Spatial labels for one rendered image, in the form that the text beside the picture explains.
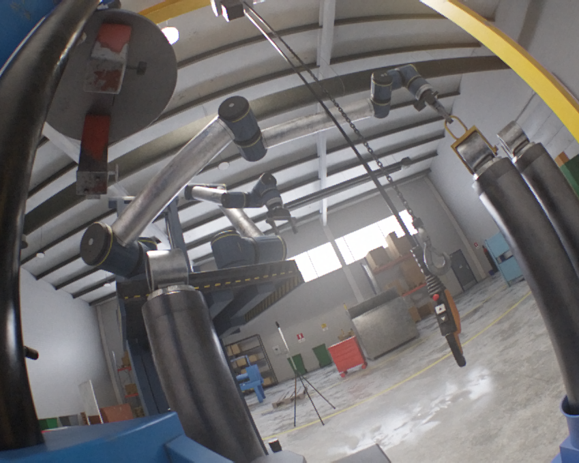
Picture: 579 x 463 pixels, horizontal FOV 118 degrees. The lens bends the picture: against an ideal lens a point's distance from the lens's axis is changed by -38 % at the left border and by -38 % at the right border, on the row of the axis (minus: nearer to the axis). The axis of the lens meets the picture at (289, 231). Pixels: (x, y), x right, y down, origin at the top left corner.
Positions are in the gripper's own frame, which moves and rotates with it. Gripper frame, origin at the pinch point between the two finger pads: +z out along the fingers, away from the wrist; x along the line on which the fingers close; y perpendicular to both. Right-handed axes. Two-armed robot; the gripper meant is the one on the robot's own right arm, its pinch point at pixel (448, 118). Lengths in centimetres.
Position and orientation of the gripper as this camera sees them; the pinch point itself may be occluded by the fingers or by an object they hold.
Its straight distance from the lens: 140.5
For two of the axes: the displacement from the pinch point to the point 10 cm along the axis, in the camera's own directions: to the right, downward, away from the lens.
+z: 3.7, 8.5, -3.9
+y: 5.5, -5.3, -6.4
